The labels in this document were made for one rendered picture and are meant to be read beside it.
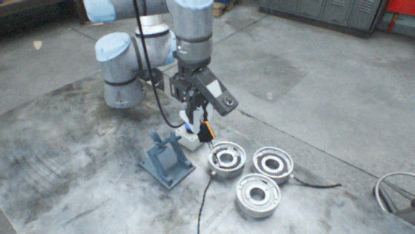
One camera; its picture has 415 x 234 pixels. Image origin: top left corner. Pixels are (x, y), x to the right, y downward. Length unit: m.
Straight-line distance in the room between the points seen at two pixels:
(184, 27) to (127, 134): 0.48
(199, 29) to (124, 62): 0.45
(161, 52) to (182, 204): 0.51
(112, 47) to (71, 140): 0.32
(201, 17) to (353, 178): 1.64
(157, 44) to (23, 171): 0.54
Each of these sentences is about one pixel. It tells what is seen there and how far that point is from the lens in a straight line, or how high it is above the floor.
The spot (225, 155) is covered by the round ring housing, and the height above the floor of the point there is 0.82.
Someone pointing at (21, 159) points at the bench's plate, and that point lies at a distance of 0.94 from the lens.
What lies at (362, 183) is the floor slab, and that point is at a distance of 1.97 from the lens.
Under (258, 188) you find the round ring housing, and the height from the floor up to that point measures 0.82.
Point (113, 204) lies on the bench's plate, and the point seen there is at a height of 0.80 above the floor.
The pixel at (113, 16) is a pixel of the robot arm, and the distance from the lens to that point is 0.57.
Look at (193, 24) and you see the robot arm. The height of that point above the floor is 1.21.
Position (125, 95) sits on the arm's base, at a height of 0.85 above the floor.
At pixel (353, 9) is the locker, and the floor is 0.32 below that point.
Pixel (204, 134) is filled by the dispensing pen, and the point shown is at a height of 0.93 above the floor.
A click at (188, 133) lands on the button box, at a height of 0.84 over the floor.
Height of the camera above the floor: 1.39
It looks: 40 degrees down
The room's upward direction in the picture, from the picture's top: straight up
